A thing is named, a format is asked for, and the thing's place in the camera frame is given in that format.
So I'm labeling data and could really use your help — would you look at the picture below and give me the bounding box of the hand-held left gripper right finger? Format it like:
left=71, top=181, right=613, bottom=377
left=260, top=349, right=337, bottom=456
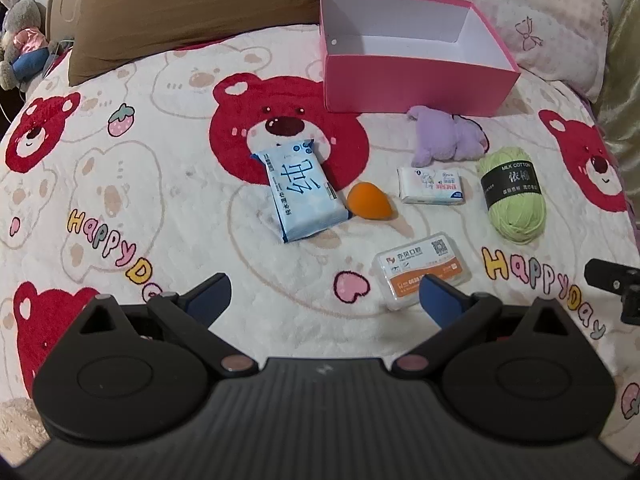
left=390, top=274, right=571, bottom=376

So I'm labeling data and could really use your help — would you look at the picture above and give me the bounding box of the blue wet wipes pack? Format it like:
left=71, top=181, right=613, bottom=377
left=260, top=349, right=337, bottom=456
left=250, top=139, right=350, bottom=244

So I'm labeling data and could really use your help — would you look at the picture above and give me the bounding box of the clear plastic floss box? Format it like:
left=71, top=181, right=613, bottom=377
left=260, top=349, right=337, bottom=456
left=372, top=232, right=473, bottom=311

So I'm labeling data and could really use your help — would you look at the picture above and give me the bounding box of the pink floral pillow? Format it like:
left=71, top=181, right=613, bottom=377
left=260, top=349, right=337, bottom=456
left=340, top=0, right=613, bottom=103

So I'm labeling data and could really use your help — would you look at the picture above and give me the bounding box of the purple plush toy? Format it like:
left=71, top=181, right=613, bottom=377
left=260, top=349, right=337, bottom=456
left=406, top=105, right=490, bottom=168

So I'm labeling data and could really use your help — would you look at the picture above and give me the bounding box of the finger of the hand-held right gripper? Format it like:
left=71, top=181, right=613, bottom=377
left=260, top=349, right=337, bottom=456
left=619, top=294, right=640, bottom=326
left=584, top=258, right=640, bottom=295

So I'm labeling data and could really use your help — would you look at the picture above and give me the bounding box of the white pocket tissue pack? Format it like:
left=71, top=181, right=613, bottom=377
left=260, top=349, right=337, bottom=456
left=397, top=162, right=469, bottom=205

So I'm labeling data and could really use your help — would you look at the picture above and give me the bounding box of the bear printed blanket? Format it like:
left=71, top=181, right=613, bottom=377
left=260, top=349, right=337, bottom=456
left=0, top=22, right=640, bottom=466

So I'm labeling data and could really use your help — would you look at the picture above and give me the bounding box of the pink cardboard box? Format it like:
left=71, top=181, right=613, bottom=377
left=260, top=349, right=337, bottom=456
left=319, top=0, right=522, bottom=118

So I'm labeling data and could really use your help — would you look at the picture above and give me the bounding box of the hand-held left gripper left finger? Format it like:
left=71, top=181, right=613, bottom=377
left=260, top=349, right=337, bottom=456
left=75, top=273, right=260, bottom=376

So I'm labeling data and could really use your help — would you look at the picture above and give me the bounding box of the green yarn ball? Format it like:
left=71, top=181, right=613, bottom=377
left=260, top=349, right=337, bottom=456
left=477, top=146, right=547, bottom=245

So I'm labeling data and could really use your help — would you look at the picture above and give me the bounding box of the grey plush rabbit toy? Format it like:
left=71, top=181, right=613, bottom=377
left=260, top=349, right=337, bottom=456
left=0, top=0, right=60, bottom=92

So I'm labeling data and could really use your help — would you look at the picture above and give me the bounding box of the gold satin fabric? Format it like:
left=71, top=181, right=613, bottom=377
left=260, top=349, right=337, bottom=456
left=597, top=0, right=640, bottom=161

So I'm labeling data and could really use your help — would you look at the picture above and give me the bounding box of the orange makeup sponge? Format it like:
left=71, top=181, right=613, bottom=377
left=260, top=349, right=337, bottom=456
left=347, top=182, right=396, bottom=220

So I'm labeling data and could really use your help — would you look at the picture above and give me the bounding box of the brown pillow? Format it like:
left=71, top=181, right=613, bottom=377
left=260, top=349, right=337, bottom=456
left=46, top=0, right=341, bottom=87

